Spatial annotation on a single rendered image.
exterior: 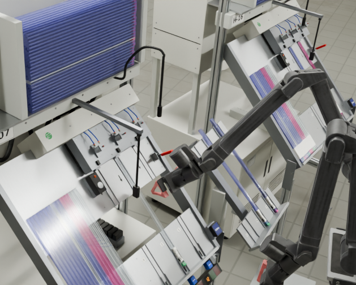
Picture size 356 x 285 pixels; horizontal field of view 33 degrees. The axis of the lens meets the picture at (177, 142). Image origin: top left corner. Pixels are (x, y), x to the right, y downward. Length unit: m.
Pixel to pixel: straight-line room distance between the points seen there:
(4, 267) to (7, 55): 0.99
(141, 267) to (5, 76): 0.84
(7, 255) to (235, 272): 1.38
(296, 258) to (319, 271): 1.78
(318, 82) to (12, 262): 1.39
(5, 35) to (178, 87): 3.45
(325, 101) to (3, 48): 1.03
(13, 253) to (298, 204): 2.05
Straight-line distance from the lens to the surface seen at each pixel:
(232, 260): 3.48
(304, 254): 1.75
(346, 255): 1.74
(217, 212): 2.66
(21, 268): 2.51
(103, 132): 2.21
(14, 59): 1.83
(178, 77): 5.34
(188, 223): 2.41
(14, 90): 1.89
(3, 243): 2.63
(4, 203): 2.01
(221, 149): 2.00
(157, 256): 2.27
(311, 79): 1.98
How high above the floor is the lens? 2.37
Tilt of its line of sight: 33 degrees down
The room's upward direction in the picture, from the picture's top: 5 degrees clockwise
